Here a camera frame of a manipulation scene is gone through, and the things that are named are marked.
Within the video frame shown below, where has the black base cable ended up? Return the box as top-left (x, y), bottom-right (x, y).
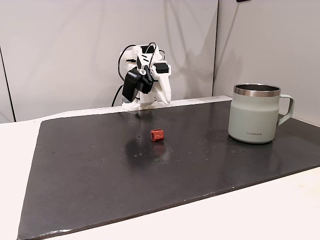
top-left (110, 45), bottom-right (137, 108)

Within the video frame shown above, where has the black table mat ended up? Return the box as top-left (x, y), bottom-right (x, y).
top-left (16, 99), bottom-right (320, 240)

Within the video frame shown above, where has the red cube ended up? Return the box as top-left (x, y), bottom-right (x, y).
top-left (150, 128), bottom-right (166, 142)

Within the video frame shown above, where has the pale green steel mug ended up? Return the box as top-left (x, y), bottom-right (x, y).
top-left (227, 83), bottom-right (295, 145)

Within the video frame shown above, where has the black camera box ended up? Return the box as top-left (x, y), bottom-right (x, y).
top-left (121, 66), bottom-right (154, 102)

